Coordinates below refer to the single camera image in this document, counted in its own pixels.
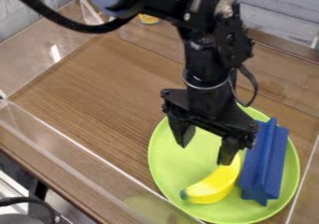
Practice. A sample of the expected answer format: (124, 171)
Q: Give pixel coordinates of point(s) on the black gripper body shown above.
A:
(212, 111)

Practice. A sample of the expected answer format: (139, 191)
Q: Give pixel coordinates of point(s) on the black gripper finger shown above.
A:
(183, 130)
(231, 145)

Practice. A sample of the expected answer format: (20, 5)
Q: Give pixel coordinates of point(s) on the yellow toy banana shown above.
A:
(212, 188)

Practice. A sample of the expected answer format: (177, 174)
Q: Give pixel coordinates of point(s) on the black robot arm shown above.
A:
(216, 49)

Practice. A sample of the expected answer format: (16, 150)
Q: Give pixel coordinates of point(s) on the green plate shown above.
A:
(236, 194)

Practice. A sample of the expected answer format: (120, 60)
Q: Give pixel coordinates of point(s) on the blue star-shaped block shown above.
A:
(263, 166)

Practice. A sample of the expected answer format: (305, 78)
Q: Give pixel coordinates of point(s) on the yellow labelled tin can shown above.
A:
(148, 20)

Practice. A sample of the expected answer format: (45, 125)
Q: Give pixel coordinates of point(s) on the clear acrylic enclosure wall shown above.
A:
(84, 105)

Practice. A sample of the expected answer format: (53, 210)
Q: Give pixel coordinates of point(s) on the black metal bracket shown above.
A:
(38, 208)

